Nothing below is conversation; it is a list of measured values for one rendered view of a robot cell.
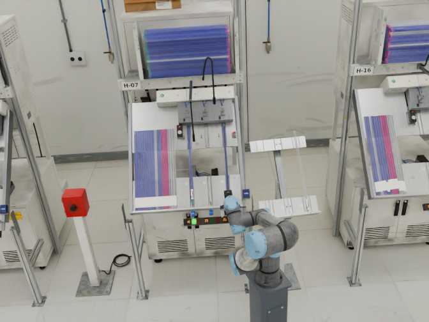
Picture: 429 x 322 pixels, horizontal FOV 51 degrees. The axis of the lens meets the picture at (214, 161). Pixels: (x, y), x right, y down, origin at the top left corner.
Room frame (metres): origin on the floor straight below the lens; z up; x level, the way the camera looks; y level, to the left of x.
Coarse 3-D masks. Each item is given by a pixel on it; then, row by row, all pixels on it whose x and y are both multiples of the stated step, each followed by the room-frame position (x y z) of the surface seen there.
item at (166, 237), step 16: (176, 160) 2.98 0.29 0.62; (192, 160) 2.96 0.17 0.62; (208, 160) 2.95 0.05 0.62; (224, 160) 2.93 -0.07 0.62; (176, 176) 2.75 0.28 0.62; (144, 224) 2.54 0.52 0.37; (160, 224) 2.52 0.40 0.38; (176, 224) 2.52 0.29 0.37; (208, 224) 2.52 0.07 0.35; (224, 224) 2.52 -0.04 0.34; (160, 240) 2.52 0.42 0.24; (176, 240) 2.53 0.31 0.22; (192, 240) 2.52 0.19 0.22; (208, 240) 2.53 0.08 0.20; (224, 240) 2.52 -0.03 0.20; (240, 240) 2.52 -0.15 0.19; (160, 256) 2.52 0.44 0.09; (176, 256) 2.52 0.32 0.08; (192, 256) 2.52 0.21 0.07
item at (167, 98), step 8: (200, 88) 2.68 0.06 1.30; (208, 88) 2.68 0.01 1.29; (216, 88) 2.68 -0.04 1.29; (224, 88) 2.68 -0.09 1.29; (232, 88) 2.68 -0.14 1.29; (160, 96) 2.66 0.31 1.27; (168, 96) 2.66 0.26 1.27; (176, 96) 2.65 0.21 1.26; (184, 96) 2.65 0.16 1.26; (192, 96) 2.65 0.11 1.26; (200, 96) 2.65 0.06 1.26; (208, 96) 2.64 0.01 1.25; (216, 96) 2.64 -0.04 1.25; (224, 96) 2.64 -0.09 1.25; (232, 96) 2.64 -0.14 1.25; (160, 104) 2.66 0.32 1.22; (168, 104) 2.66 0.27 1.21; (176, 104) 2.67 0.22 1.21
